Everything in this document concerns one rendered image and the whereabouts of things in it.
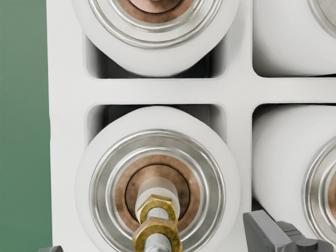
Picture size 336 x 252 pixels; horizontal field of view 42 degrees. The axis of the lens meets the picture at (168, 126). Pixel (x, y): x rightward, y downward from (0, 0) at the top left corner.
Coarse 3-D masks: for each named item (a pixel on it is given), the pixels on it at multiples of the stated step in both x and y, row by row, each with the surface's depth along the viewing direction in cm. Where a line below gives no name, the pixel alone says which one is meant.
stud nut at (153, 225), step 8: (152, 216) 17; (144, 224) 16; (152, 224) 16; (160, 224) 16; (168, 224) 16; (136, 232) 17; (144, 232) 16; (152, 232) 16; (160, 232) 16; (168, 232) 16; (176, 232) 16; (136, 240) 16; (144, 240) 16; (176, 240) 16; (136, 248) 16; (176, 248) 16
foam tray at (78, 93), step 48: (48, 0) 31; (240, 0) 31; (48, 48) 31; (96, 48) 37; (240, 48) 31; (96, 96) 31; (144, 96) 31; (192, 96) 31; (240, 96) 31; (288, 96) 31; (240, 144) 31; (240, 192) 32; (240, 240) 32
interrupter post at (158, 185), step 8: (160, 176) 24; (144, 184) 23; (152, 184) 22; (160, 184) 22; (168, 184) 23; (144, 192) 21; (152, 192) 21; (160, 192) 21; (168, 192) 21; (176, 192) 23; (136, 200) 22; (144, 200) 21; (176, 200) 21; (136, 208) 21; (176, 208) 21; (136, 216) 22
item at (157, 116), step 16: (144, 112) 25; (160, 112) 25; (176, 112) 25; (112, 128) 24; (128, 128) 24; (144, 128) 24; (176, 128) 24; (192, 128) 24; (208, 128) 25; (96, 144) 24; (112, 144) 24; (208, 144) 24; (224, 144) 25; (80, 160) 25; (96, 160) 24; (224, 160) 25; (80, 176) 25; (224, 176) 24; (80, 192) 24; (80, 208) 25; (224, 224) 25; (96, 240) 25
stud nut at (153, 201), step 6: (150, 198) 20; (156, 198) 20; (162, 198) 20; (168, 198) 21; (144, 204) 20; (150, 204) 20; (156, 204) 20; (162, 204) 20; (168, 204) 20; (138, 210) 20; (144, 210) 20; (168, 210) 20; (174, 210) 20; (138, 216) 20; (144, 216) 20; (168, 216) 20; (174, 216) 20
